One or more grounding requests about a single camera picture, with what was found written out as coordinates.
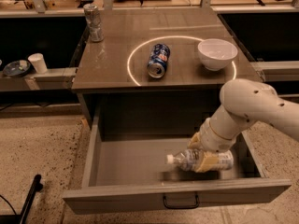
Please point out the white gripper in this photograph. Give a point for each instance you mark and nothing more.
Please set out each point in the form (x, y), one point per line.
(207, 138)

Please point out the clear plastic water bottle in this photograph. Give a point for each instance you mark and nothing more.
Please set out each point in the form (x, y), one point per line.
(186, 160)

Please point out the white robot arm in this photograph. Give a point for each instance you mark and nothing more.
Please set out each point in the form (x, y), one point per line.
(243, 102)

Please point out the grey open drawer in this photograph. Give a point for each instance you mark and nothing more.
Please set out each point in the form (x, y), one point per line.
(130, 174)

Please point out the grey cabinet with counter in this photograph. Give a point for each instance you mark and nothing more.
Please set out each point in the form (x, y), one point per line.
(113, 75)

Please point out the white ceramic bowl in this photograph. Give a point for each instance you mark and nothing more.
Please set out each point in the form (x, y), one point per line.
(216, 54)

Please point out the blue soda can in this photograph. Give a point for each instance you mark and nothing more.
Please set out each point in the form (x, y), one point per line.
(158, 60)

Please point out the grey side shelf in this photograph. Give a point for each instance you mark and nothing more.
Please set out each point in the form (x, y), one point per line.
(53, 79)

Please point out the black floor stand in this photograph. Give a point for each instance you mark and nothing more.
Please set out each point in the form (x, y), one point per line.
(21, 218)

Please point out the silver tall can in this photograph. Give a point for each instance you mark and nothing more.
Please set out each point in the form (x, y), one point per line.
(92, 16)

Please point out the white paper cup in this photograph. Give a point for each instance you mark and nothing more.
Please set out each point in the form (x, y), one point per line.
(38, 62)

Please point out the dark round plate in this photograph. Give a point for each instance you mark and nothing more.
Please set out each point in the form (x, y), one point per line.
(17, 69)

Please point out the black drawer handle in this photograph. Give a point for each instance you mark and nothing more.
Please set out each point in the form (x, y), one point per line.
(178, 201)

